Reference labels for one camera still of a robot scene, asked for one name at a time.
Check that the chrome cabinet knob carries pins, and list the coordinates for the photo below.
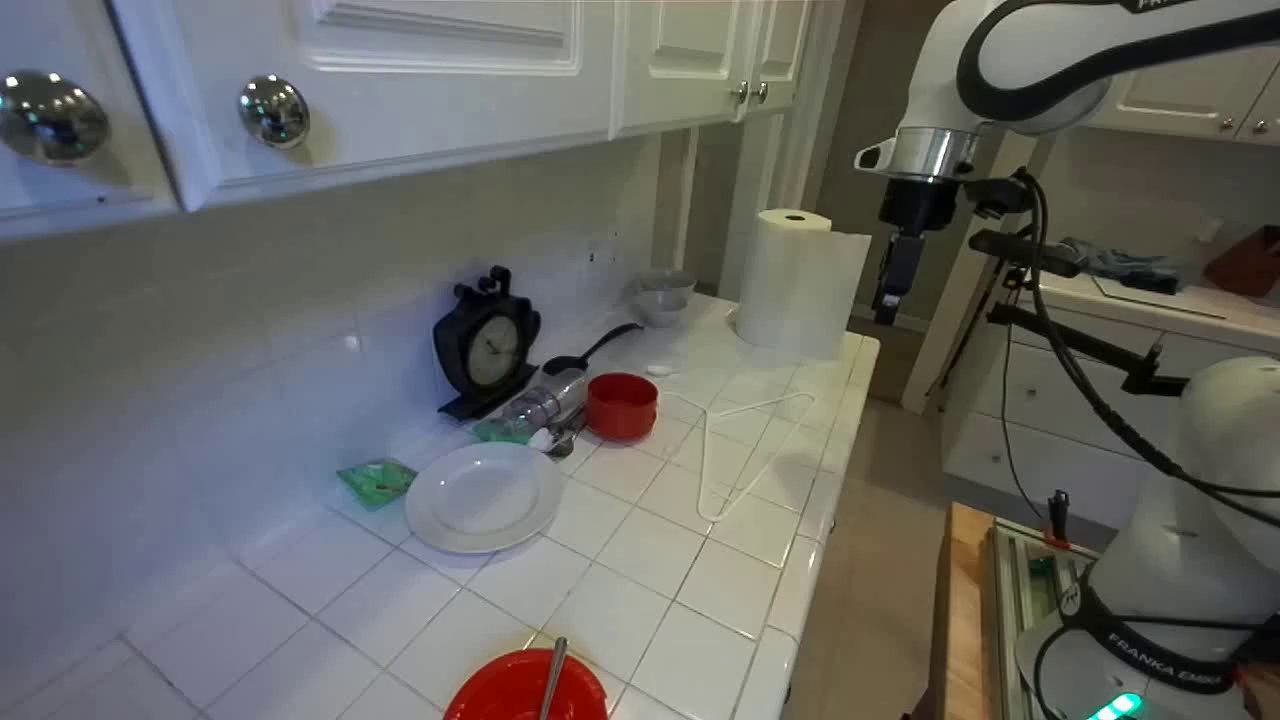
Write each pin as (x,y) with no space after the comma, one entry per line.
(274,108)
(51,113)

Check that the spoon in red bowl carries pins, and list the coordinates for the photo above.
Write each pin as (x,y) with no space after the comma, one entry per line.
(551,680)

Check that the red plastic cup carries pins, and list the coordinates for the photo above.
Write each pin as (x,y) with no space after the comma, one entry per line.
(621,407)

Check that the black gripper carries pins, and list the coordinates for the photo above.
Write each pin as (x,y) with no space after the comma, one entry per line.
(922,205)

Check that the wooden robot platform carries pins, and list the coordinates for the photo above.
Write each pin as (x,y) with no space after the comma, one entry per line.
(963,614)

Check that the white side cabinet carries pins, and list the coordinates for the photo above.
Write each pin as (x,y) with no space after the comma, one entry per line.
(1015,401)

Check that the white ceramic plate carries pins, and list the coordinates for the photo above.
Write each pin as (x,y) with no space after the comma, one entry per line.
(483,499)

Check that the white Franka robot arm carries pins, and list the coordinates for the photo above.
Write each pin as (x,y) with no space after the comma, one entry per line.
(1054,52)

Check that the green sponge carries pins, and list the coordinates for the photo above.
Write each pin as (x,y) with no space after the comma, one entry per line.
(379,480)

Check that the black ladle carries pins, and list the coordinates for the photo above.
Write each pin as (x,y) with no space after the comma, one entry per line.
(565,361)

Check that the blue cloth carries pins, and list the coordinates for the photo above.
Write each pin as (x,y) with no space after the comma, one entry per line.
(1124,264)

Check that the white upper cabinet door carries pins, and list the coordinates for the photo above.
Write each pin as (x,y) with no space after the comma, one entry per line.
(440,81)
(781,52)
(53,27)
(680,63)

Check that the grey glass bowl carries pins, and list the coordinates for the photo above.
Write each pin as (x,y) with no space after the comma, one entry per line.
(660,298)

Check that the black kitchen scale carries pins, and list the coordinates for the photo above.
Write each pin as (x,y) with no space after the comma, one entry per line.
(495,348)

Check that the red plastic bowl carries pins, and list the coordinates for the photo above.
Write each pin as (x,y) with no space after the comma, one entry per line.
(502,690)

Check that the clear plastic bottle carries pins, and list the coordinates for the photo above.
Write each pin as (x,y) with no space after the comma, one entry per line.
(547,401)

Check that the brown object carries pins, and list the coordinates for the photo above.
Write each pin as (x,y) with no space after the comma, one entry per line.
(1250,260)

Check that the black camera mount rod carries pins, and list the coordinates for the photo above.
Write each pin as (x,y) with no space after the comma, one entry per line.
(1081,341)
(1024,249)

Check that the clear plastic cup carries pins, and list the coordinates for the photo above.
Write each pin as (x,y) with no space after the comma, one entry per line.
(700,461)

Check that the white paper towel roll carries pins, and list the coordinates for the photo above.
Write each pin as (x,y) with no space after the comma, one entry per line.
(793,283)

